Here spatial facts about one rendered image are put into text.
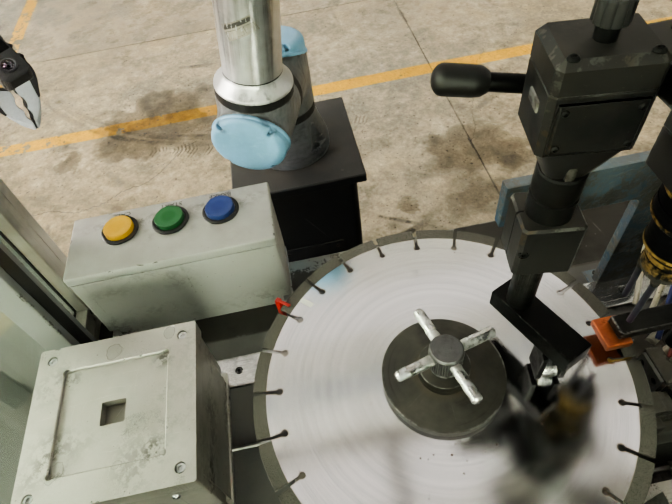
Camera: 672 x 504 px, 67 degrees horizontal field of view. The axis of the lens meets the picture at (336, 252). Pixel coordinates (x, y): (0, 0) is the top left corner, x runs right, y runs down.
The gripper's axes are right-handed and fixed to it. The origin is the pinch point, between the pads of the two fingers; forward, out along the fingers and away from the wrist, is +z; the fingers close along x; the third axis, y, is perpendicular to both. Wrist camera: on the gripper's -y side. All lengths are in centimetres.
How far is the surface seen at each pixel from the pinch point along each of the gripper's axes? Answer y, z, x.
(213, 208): -40.8, 0.2, -5.1
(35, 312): -39.0, -2.8, 19.2
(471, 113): -4, 91, -149
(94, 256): -33.1, 1.2, 9.7
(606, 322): -88, -6, -14
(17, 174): 137, 91, -8
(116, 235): -33.5, 0.2, 6.0
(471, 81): -76, -30, -8
